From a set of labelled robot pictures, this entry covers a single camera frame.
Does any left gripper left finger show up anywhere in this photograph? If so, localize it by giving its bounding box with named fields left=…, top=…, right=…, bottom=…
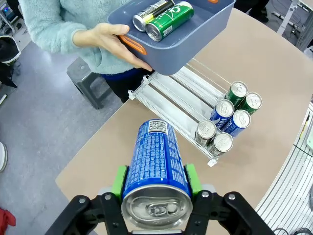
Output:
left=45, top=165, right=129, bottom=235

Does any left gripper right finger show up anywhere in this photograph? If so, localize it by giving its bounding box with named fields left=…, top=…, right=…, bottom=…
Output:
left=182, top=163, right=274, bottom=235

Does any blue Pocari Sweat can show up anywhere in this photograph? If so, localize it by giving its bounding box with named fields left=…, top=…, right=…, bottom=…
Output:
left=121, top=119, right=193, bottom=232
left=219, top=109, right=252, bottom=139
left=209, top=99, right=235, bottom=123

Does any blue basket with orange handles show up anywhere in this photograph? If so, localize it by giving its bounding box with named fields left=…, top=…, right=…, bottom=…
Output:
left=107, top=0, right=237, bottom=76

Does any green soda can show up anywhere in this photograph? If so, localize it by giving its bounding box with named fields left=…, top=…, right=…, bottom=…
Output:
left=238, top=92, right=263, bottom=116
left=145, top=1, right=195, bottom=42
left=224, top=80, right=249, bottom=110

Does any black Pepsi can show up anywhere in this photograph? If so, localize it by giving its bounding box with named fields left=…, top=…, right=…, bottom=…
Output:
left=133, top=0, right=176, bottom=32

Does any person's right forearm teal sleeve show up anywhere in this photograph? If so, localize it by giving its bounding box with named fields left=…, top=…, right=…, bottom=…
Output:
left=23, top=21, right=83, bottom=53

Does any clear white can dispenser rack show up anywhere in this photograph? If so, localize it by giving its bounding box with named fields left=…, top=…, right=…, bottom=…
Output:
left=127, top=57, right=229, bottom=168

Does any person's right hand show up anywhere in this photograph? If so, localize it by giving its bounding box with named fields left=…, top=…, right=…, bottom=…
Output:
left=72, top=23, right=154, bottom=72

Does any silver can front right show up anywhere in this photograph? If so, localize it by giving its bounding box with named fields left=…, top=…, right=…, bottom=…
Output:
left=207, top=132, right=234, bottom=157

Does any silver can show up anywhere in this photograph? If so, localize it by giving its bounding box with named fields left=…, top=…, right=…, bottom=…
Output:
left=207, top=132, right=234, bottom=157
left=194, top=119, right=218, bottom=147

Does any silver can front left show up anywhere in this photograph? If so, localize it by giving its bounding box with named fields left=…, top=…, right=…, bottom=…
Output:
left=194, top=119, right=218, bottom=147

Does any white slotted mounting panel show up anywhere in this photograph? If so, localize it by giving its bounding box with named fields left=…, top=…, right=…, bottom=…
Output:
left=254, top=100, right=313, bottom=235

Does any grey plastic stool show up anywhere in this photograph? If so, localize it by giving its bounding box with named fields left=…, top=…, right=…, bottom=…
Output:
left=66, top=56, right=123, bottom=110

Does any red cloth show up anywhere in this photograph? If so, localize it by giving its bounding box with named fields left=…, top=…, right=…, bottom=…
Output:
left=0, top=207, right=17, bottom=235

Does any white shoe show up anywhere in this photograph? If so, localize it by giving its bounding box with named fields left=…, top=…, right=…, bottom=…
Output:
left=0, top=141, right=8, bottom=173

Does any black bag with white trim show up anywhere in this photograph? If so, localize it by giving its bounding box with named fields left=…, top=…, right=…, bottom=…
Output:
left=0, top=35, right=22, bottom=89

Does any person in teal fleece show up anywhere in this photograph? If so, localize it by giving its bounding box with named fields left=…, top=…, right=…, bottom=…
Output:
left=18, top=0, right=157, bottom=103

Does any bystander in black trousers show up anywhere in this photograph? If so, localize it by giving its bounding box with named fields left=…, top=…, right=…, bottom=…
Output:
left=241, top=0, right=269, bottom=23

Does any white equipment rack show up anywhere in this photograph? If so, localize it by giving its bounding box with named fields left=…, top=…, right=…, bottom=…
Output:
left=0, top=0, right=22, bottom=34

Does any thin black wire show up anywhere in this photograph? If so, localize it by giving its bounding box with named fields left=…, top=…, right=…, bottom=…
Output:
left=292, top=143, right=313, bottom=157

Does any grey metal frame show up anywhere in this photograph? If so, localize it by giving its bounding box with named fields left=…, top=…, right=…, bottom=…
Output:
left=294, top=14, right=313, bottom=53

